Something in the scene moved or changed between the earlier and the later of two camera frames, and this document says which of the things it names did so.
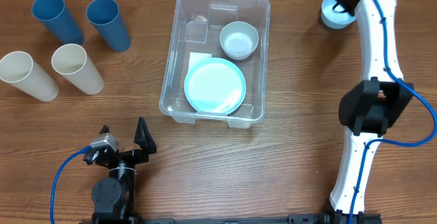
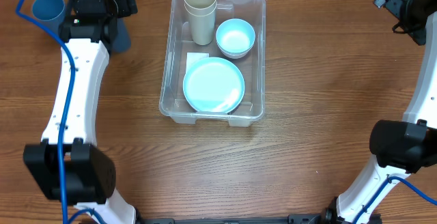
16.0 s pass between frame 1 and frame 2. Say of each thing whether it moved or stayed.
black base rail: stayed
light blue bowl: moved
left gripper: moved
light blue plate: stayed
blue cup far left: stayed
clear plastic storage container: stayed
